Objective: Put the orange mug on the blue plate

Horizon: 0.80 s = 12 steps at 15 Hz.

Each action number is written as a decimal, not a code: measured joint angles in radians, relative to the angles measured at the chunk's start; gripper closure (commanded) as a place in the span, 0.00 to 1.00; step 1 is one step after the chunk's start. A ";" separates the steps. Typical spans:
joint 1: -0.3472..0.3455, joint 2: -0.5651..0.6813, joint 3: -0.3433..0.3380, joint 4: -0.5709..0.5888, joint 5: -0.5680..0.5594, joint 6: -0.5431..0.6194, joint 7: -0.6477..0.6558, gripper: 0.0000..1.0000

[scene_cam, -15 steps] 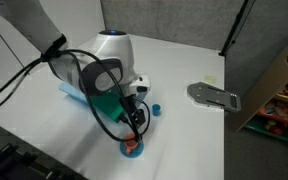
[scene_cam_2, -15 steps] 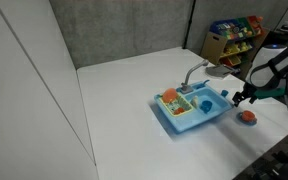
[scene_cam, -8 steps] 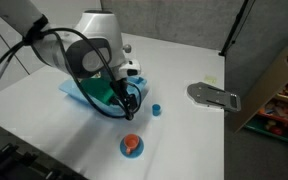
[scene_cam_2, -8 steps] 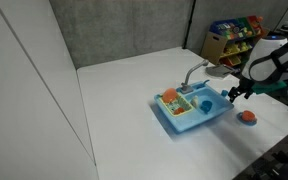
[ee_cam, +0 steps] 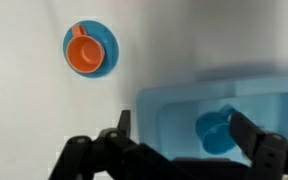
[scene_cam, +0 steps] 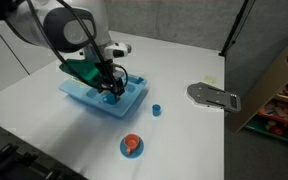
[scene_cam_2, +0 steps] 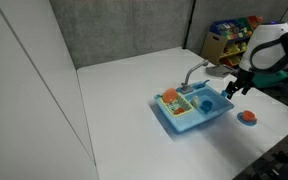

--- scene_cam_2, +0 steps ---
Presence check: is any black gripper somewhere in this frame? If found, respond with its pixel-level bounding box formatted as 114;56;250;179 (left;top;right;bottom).
225;67;256;101

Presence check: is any orange toy mug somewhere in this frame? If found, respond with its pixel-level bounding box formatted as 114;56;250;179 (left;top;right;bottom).
242;110;257;122

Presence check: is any grey metal mounting plate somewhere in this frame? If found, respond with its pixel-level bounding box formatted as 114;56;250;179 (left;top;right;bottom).
205;64;236;79

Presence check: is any blue toy plate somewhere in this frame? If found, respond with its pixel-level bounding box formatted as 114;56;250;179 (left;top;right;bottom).
236;111;258;127

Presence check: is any blue toy mug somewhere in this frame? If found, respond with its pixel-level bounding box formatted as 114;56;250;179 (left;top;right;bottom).
199;99;214;114

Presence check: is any orange toy plate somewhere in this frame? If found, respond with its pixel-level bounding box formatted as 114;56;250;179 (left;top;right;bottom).
162;87;179;104

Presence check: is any grey toy faucet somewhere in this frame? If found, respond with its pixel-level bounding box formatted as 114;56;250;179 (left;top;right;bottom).
180;59;210;94

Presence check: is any colourful toy storage shelf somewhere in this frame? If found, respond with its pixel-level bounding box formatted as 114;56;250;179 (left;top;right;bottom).
200;15;268;68

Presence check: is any light blue toy sink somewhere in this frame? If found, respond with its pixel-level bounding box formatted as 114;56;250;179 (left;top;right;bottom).
153;80;235;134

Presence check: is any small orange toy cup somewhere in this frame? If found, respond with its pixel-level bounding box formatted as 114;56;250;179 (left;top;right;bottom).
173;106;186;116

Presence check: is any yellow toy dish rack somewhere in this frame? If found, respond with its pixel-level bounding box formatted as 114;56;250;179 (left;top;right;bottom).
159;92;194;117

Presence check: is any black tripod pole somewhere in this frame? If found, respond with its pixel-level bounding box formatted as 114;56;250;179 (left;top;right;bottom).
182;0;197;50

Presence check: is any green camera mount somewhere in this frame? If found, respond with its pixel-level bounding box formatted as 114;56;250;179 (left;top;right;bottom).
252;69;288;90

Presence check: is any black robot stand frame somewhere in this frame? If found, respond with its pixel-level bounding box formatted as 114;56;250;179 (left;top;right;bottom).
232;123;288;180

